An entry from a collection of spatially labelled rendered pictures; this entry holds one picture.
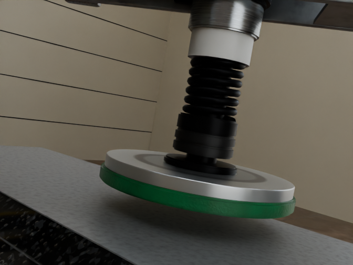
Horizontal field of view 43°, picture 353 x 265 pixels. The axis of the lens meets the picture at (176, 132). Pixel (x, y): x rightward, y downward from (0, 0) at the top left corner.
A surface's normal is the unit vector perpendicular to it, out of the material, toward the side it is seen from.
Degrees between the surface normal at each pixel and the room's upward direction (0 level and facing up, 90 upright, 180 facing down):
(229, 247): 0
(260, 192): 90
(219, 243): 0
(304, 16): 90
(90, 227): 0
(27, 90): 90
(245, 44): 90
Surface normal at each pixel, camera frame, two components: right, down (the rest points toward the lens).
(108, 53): 0.73, 0.16
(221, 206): 0.11, 0.07
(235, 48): 0.33, 0.11
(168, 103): -0.66, -0.07
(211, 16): -0.42, -0.03
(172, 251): 0.17, -0.98
